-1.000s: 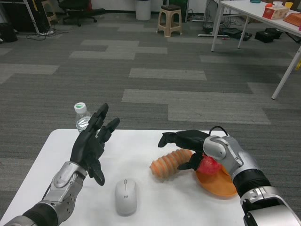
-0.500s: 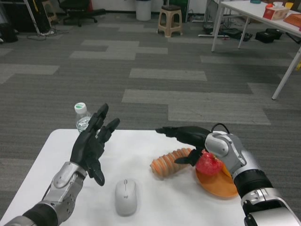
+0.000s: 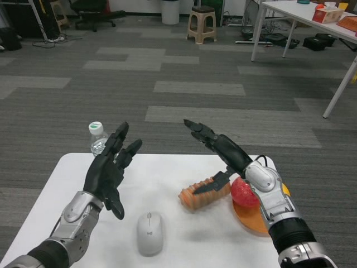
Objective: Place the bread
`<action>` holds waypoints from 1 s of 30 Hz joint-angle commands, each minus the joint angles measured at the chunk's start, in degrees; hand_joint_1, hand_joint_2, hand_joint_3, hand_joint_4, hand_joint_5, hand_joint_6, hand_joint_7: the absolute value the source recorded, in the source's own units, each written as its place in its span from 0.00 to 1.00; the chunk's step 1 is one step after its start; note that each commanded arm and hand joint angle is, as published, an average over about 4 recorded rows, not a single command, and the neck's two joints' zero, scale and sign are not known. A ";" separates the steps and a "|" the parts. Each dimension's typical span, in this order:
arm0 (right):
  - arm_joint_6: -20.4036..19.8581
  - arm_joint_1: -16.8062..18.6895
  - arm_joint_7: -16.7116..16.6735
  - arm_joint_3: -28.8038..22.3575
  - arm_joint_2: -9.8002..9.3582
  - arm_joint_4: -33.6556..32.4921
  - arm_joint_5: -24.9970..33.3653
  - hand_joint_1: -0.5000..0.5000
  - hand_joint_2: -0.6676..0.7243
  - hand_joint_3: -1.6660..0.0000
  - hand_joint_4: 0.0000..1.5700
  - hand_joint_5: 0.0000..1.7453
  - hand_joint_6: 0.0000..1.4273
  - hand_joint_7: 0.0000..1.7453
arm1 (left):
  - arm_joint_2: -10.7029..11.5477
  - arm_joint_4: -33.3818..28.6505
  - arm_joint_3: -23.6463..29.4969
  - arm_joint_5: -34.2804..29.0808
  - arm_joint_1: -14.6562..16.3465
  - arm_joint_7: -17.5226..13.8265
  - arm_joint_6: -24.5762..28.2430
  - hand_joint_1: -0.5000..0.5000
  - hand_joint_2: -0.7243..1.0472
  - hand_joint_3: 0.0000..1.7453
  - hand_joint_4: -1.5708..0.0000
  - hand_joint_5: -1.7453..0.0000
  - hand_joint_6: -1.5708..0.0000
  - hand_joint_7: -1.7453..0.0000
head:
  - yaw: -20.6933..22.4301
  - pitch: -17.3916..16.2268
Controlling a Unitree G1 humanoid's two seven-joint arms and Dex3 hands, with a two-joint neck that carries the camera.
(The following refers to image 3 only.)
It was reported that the black bag with handle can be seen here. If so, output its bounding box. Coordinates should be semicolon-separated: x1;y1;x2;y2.
302;33;337;52

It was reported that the orange plate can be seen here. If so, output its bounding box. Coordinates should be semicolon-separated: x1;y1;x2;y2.
231;199;271;238

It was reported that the black bag by wall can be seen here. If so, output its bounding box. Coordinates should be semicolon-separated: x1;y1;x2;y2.
0;26;22;51

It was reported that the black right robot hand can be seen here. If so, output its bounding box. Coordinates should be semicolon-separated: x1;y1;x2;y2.
183;119;253;196

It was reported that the small beige stool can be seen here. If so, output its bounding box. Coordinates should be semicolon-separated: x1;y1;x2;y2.
49;0;71;31

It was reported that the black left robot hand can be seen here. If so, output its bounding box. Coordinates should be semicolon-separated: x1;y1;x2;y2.
83;121;143;221

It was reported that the ridged tan bread loaf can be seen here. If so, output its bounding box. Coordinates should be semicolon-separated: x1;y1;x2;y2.
178;178;232;210

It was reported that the black office chair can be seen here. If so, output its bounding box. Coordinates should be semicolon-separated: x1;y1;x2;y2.
69;0;126;32

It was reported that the beige plastic stool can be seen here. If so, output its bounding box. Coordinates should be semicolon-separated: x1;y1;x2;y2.
186;5;218;45

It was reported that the white waste bin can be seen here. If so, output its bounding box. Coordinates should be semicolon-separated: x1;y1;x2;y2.
161;0;180;25

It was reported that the flat orange box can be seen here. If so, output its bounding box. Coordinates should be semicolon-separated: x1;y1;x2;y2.
336;15;357;28

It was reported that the white table with legs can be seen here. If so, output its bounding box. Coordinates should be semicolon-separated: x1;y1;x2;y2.
250;0;357;119

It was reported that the red fruit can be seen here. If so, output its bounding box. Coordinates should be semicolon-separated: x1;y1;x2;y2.
230;177;260;207

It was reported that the white computer mouse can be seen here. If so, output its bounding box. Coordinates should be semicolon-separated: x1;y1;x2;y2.
136;211;166;257

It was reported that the clear water bottle white cap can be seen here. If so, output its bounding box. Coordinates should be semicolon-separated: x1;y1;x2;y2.
88;121;110;157

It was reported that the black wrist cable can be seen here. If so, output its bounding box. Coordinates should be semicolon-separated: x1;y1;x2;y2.
254;154;268;168

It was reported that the flat black bag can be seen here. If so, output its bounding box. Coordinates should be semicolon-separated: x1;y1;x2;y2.
264;33;301;50

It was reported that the red tissue box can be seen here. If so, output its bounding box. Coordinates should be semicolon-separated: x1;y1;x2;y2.
311;2;345;23

